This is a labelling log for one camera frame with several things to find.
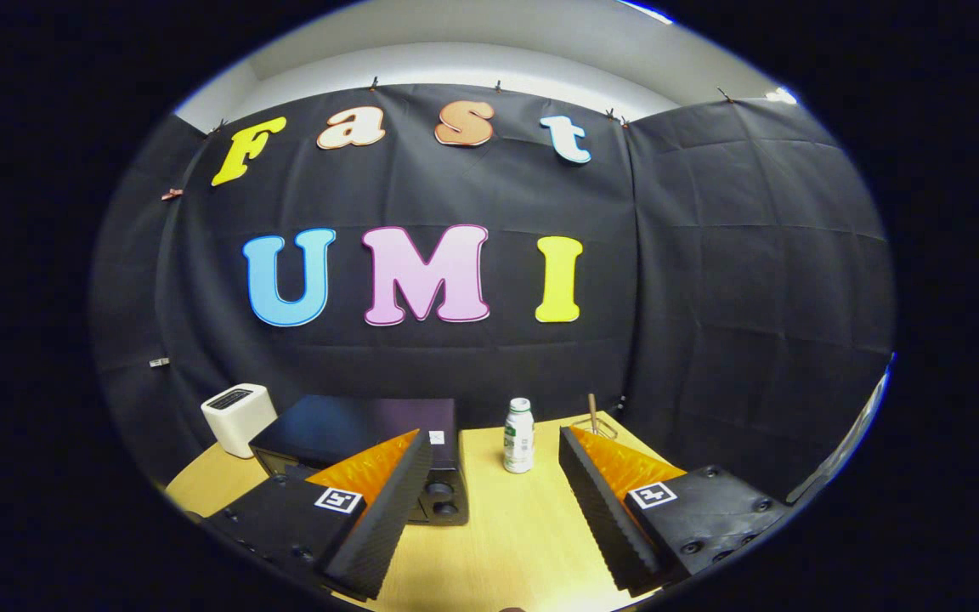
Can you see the black backdrop cloth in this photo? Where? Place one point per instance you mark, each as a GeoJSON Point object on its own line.
{"type": "Point", "coordinates": [710, 297]}

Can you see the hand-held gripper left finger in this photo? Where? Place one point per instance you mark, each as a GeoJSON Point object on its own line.
{"type": "Point", "coordinates": [392, 510]}

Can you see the white bread toaster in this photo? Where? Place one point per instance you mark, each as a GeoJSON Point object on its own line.
{"type": "Point", "coordinates": [239, 425]}

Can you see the black toaster oven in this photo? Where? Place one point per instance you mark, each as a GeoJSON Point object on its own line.
{"type": "Point", "coordinates": [345, 421]}

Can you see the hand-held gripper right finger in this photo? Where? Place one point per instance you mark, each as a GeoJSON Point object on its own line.
{"type": "Point", "coordinates": [602, 518]}

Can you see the white bottle green label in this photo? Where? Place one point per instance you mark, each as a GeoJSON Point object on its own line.
{"type": "Point", "coordinates": [519, 438]}

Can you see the wooden stick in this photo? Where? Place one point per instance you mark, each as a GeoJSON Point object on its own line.
{"type": "Point", "coordinates": [592, 412]}

